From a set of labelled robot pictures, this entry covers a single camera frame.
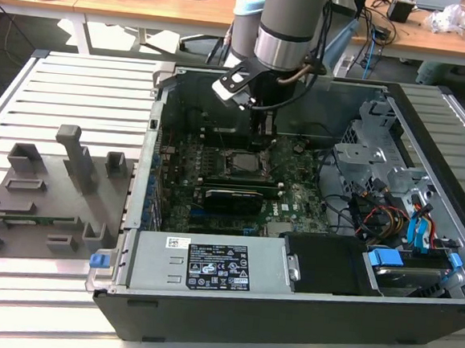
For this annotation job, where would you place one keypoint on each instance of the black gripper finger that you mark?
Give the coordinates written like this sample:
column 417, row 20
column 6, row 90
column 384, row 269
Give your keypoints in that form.
column 257, row 135

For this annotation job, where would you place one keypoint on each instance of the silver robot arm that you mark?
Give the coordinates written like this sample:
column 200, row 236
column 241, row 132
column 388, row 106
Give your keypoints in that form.
column 285, row 21

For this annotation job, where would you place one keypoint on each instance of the CPU socket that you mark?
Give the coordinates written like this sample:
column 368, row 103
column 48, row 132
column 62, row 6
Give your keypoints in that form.
column 227, row 163

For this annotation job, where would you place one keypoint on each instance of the black RAM slot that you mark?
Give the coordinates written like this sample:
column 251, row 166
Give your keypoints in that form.
column 275, row 189
column 235, row 136
column 276, row 181
column 235, row 140
column 235, row 144
column 276, row 185
column 275, row 193
column 235, row 132

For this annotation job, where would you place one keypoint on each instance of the coin battery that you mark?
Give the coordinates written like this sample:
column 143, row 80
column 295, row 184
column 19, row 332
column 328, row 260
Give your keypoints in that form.
column 297, row 147

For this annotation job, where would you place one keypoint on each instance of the green motherboard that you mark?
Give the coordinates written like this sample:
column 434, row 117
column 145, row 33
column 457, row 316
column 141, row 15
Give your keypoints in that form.
column 301, row 175

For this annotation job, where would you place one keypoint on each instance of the black graphics card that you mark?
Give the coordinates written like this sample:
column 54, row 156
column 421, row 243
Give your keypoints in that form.
column 234, row 202

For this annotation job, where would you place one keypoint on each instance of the metal drive cage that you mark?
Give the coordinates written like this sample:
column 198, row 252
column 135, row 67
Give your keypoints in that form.
column 362, row 160

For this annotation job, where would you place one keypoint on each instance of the small black box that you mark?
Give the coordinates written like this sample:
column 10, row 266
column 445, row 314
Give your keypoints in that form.
column 400, row 10

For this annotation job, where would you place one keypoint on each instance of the silver power supply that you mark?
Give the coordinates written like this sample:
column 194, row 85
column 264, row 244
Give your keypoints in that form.
column 153, row 264

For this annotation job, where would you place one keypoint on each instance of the black PC case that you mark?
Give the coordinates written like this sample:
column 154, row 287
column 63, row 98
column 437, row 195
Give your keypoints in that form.
column 245, row 324

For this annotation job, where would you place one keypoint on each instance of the grey flat device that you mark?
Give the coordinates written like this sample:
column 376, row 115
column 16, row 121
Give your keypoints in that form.
column 437, row 1

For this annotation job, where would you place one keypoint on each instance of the clear plastic bag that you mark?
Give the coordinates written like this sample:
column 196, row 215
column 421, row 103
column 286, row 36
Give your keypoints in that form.
column 448, row 17

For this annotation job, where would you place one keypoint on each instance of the hard disk in blue carrier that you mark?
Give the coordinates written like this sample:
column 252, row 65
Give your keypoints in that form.
column 401, row 278

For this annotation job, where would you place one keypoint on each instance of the blue case latch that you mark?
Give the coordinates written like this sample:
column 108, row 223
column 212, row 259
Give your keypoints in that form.
column 99, row 262

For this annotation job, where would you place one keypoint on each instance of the grey parts rack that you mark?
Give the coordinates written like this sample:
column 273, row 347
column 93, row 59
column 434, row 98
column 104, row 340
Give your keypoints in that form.
column 52, row 208

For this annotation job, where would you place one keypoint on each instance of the green RAM stick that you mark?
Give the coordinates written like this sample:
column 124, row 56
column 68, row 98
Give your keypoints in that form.
column 47, row 220

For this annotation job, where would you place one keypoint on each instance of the black camera bracket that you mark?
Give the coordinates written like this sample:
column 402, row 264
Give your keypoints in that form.
column 250, row 71

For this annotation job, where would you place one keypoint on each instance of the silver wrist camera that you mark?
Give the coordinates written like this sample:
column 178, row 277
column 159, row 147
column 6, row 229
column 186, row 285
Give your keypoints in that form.
column 226, row 95

